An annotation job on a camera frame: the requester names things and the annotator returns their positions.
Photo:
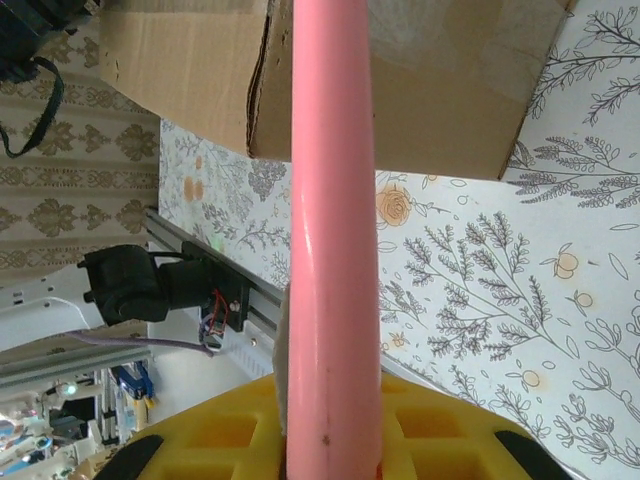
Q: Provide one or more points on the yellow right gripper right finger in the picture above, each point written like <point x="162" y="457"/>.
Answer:
<point x="450" y="440"/>

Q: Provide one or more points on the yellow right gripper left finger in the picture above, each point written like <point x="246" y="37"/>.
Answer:
<point x="210" y="440"/>

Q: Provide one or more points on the pink utility knife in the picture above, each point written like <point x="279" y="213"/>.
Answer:
<point x="332" y="200"/>

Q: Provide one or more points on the cardboard express box with label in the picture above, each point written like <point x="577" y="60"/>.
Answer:
<point x="440" y="125"/>

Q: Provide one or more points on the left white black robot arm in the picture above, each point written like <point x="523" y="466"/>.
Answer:
<point x="125" y="285"/>

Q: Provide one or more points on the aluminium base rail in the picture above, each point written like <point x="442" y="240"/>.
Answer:
<point x="162" y="232"/>

